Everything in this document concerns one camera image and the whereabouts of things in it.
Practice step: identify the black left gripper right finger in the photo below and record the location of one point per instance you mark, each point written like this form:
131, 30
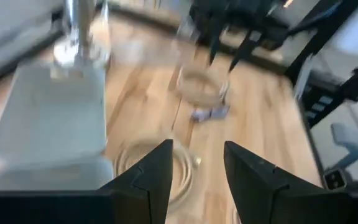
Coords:
259, 193

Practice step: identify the black aluminium rig frame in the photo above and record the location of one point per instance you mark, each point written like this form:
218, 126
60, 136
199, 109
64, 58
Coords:
319, 40

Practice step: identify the black power strip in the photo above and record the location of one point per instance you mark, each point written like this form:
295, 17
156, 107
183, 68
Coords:
319, 105

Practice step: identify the pale grey chair base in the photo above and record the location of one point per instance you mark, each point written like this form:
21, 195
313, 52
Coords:
353, 143

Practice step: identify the silver table lamp white shade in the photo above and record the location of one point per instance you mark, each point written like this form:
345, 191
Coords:
75, 37

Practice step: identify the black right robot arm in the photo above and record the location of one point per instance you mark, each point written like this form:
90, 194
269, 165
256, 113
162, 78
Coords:
273, 32

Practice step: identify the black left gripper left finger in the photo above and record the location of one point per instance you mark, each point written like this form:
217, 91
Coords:
148, 186

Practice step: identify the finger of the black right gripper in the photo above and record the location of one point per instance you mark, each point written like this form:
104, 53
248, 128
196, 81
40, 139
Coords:
244, 51
215, 43

